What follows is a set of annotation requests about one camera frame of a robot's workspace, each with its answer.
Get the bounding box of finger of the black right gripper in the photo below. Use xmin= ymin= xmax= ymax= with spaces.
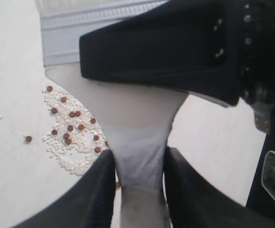
xmin=79 ymin=0 xmax=244 ymax=106

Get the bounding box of white paint brush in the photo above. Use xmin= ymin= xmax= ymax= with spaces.
xmin=36 ymin=0 xmax=187 ymax=228

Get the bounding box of pile of white grains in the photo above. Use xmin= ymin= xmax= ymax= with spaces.
xmin=42 ymin=85 xmax=109 ymax=176

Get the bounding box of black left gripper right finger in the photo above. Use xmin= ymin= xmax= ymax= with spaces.
xmin=163 ymin=146 xmax=275 ymax=228

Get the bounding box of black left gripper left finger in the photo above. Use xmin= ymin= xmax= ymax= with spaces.
xmin=16 ymin=150 xmax=116 ymax=228

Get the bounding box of brown round pellet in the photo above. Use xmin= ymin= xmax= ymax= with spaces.
xmin=25 ymin=135 xmax=32 ymax=142

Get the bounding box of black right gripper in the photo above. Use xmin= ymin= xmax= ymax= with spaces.
xmin=237 ymin=0 xmax=275 ymax=133

